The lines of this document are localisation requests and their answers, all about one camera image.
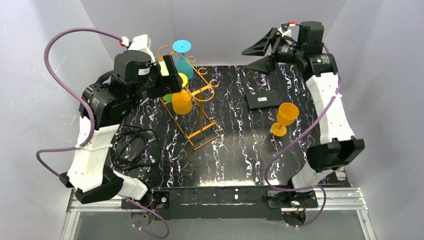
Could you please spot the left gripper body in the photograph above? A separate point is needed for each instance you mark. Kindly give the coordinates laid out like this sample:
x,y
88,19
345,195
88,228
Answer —
x,y
170,73

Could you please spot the green wine glass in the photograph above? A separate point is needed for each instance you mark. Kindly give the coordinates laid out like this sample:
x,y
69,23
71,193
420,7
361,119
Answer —
x,y
168,98

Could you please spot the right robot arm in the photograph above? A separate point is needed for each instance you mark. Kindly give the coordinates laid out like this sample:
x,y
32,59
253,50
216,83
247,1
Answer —
x,y
338,144

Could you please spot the black flat box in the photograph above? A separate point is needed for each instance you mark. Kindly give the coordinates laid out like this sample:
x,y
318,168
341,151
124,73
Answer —
x,y
262,100

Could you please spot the gold wire wine glass rack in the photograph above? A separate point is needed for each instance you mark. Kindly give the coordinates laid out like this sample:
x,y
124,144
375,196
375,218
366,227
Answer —
x,y
199,97

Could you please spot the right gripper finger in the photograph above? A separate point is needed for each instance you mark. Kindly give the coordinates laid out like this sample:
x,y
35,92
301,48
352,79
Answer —
x,y
260,48
264,65

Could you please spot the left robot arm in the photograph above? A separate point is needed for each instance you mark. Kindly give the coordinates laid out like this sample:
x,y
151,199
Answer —
x,y
136,77

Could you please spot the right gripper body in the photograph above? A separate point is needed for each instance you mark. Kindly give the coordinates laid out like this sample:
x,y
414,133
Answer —
x,y
274,50

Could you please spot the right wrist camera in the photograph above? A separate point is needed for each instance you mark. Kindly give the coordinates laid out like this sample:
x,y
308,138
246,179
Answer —
x,y
285,29

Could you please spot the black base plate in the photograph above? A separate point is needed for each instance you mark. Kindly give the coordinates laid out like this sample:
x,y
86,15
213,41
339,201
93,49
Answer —
x,y
228,202

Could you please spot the orange wine glass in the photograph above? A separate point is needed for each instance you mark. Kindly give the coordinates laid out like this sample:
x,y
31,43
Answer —
x,y
287,113
182,102

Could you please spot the blue wine glass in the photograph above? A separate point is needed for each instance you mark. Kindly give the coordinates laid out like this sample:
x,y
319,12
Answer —
x,y
182,65

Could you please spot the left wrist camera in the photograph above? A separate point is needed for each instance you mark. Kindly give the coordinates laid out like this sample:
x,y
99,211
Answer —
x,y
142,43

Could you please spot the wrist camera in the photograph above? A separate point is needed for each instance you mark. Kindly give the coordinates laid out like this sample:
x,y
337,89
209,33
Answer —
x,y
142,43
285,29

